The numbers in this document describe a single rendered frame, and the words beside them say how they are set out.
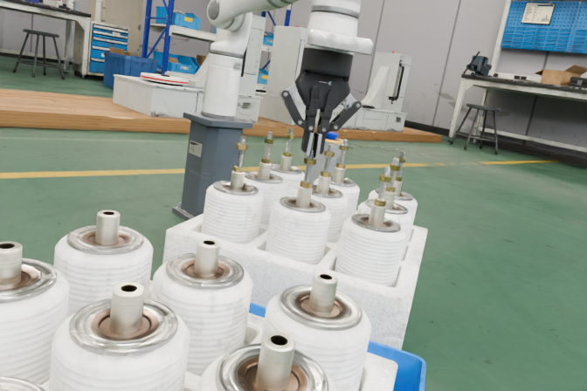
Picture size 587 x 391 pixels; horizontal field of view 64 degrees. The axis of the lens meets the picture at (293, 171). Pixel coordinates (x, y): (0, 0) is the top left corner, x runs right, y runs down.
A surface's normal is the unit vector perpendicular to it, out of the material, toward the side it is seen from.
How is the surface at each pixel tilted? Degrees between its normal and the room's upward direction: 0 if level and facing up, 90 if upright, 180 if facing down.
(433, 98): 90
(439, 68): 90
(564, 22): 90
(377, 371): 0
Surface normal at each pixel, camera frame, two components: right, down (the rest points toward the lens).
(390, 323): -0.32, 0.14
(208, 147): -0.04, 0.18
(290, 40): -0.72, 0.02
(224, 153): 0.67, 0.26
